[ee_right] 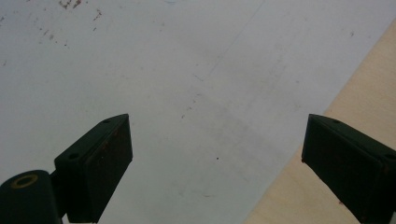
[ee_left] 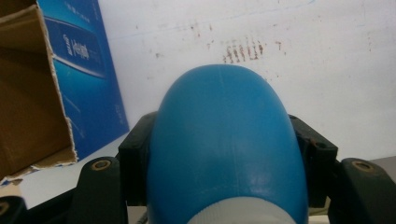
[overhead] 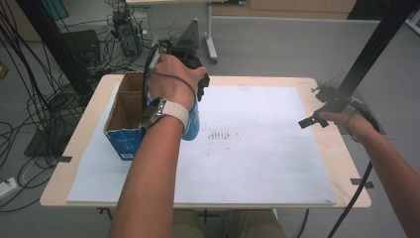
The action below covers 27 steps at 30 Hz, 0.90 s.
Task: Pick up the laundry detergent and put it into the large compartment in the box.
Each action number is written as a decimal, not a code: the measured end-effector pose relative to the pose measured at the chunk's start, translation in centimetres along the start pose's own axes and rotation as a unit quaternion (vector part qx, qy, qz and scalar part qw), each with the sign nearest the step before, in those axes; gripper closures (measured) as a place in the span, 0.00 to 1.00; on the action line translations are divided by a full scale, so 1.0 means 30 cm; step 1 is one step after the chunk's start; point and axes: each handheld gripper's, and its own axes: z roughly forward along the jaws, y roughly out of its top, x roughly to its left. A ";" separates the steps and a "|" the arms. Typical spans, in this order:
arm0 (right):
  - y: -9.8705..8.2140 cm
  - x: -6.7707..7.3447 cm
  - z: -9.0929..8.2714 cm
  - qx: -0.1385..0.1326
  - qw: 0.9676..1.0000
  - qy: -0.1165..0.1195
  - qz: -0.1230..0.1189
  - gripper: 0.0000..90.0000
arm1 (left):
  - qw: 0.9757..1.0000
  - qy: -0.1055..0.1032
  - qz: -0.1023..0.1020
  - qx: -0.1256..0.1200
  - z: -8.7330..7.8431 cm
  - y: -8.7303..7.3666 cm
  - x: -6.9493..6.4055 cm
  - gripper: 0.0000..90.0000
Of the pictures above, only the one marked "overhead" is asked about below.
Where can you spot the black tape strip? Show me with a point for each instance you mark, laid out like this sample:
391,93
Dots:
64,159
362,183

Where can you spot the black metal stand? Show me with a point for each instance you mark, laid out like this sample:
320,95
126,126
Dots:
379,36

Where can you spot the person's left hand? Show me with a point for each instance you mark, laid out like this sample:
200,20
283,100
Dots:
171,79

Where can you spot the blue cardboard box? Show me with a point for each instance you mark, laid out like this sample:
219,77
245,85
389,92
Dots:
124,145

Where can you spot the person's right hand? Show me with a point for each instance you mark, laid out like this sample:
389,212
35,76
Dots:
353,124

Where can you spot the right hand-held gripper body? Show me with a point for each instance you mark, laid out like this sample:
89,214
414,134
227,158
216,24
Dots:
340,100

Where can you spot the white power strip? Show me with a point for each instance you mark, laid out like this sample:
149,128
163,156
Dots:
6,187

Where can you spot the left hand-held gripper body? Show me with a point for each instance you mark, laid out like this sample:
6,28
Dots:
185,53

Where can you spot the grey computer tower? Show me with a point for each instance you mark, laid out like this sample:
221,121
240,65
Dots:
127,33

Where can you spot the black equipment box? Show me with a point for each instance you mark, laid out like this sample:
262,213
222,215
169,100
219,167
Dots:
82,46

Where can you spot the black metal post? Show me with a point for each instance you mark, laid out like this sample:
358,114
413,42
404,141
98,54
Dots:
49,36

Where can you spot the black floor plate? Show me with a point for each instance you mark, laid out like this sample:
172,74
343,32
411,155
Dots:
39,143

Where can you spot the person's legs in khaki trousers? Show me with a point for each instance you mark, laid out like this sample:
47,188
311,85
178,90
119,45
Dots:
251,224

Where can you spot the dark wrist band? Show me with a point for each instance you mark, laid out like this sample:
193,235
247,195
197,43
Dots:
349,120

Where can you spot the grey triangular bracket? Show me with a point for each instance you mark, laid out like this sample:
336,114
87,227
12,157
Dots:
190,34

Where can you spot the white table frame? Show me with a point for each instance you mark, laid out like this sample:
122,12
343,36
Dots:
210,43

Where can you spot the white paper sheet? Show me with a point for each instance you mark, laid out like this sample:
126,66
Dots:
257,165

